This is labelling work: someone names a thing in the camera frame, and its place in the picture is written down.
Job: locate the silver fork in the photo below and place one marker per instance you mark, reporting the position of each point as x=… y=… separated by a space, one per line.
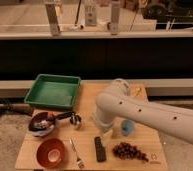
x=79 y=161

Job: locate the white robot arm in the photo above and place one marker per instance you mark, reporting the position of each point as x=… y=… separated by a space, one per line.
x=115 y=101

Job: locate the yellow banana toy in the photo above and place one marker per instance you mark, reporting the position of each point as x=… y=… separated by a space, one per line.
x=137 y=91

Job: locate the green plastic tray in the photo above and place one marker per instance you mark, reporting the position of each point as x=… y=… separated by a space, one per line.
x=53 y=91

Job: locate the blue plastic cup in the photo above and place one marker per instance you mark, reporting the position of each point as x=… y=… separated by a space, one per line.
x=127 y=127

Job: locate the dark bowl with food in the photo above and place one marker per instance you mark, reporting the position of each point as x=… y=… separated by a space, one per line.
x=42 y=124

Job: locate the black remote control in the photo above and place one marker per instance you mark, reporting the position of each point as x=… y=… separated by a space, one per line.
x=100 y=150

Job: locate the bunch of dark grapes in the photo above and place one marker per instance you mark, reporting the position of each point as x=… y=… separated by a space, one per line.
x=125 y=150

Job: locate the red bowl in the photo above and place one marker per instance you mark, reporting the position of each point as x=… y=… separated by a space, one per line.
x=50 y=153

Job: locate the black-handled metal measuring cup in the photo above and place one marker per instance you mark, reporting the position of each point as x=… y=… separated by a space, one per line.
x=75 y=119

